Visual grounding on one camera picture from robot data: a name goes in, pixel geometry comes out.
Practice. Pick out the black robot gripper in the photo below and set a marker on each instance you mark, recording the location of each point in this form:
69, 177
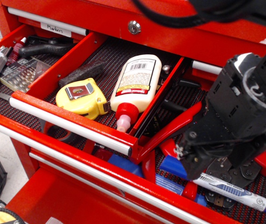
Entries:
232, 119

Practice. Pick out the blue dry erase marker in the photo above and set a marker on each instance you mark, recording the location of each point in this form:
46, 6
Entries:
174, 166

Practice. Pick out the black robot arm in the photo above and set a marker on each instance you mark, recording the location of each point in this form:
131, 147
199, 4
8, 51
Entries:
247, 18

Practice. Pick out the red upper open drawer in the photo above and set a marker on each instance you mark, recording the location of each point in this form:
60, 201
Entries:
40, 100

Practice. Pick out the red open drawer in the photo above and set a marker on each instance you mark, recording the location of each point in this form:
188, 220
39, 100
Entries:
40, 100
85, 183

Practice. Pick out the red lower open drawer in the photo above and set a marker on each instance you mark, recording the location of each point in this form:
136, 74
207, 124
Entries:
85, 183

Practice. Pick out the black gold box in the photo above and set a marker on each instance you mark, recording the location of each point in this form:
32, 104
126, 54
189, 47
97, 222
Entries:
154, 123

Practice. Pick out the white glue bottle red cap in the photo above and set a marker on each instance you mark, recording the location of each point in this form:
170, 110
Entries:
135, 89

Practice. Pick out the silver cabinet lock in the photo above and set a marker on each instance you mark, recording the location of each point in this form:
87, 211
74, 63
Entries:
134, 27

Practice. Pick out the red tool chest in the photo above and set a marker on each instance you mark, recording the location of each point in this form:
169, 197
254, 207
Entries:
197, 45

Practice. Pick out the black foam block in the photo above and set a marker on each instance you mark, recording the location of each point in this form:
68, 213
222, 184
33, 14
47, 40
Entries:
86, 71

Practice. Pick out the yellow tape measure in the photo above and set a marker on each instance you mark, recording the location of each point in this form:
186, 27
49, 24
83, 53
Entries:
83, 98

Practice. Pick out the white markers label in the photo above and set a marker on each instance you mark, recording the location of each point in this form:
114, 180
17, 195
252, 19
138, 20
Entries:
56, 29

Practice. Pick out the drill bit set case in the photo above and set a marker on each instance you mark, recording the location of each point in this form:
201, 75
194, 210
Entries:
22, 73

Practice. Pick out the red threadlocker tube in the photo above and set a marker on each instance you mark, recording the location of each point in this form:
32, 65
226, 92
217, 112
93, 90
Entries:
12, 58

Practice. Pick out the red handled crimping tool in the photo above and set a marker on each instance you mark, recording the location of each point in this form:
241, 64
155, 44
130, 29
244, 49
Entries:
241, 176

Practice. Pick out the red handled pliers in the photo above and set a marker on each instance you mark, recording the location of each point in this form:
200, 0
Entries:
167, 151

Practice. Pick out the red handled wire stripper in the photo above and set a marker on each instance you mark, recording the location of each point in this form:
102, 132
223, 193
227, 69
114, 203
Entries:
172, 129

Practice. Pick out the black red scissors handle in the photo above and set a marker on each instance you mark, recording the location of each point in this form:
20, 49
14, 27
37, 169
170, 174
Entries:
56, 132

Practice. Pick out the black handled tool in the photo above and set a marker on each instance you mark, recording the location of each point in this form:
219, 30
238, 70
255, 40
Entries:
57, 46

